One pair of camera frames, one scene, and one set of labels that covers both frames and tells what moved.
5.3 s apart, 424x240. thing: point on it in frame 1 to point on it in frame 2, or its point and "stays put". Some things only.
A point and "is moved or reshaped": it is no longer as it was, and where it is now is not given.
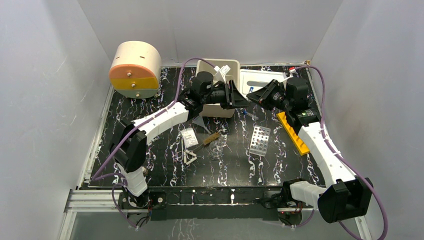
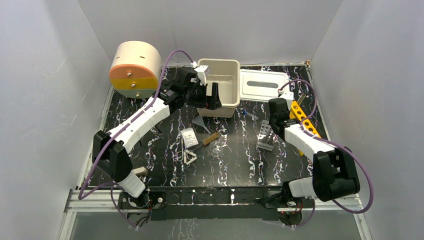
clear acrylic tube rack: x=259 y=141 is moved or reshaped
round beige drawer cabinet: x=136 y=70 stays put
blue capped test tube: x=252 y=115 stays put
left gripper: x=228 y=94 to x=205 y=96
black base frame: x=210 y=203 stays put
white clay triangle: x=191 y=160 stays put
